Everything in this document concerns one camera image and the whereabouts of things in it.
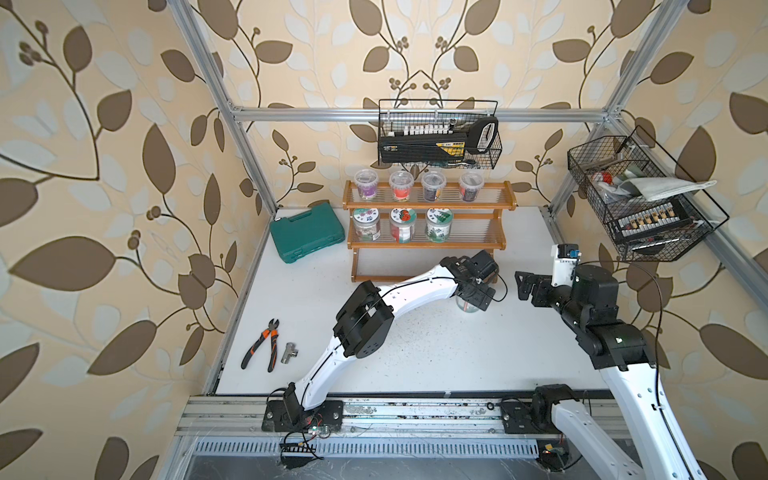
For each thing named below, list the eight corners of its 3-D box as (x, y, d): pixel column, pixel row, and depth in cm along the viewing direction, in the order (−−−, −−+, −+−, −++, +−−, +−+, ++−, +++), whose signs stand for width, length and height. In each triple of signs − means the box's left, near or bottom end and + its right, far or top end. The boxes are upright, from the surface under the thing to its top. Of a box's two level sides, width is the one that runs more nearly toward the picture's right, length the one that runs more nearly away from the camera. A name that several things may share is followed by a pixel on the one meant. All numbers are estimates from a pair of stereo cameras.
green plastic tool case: (283, 268, 106) (278, 258, 102) (271, 231, 117) (266, 221, 113) (348, 242, 113) (346, 233, 109) (330, 210, 125) (328, 200, 120)
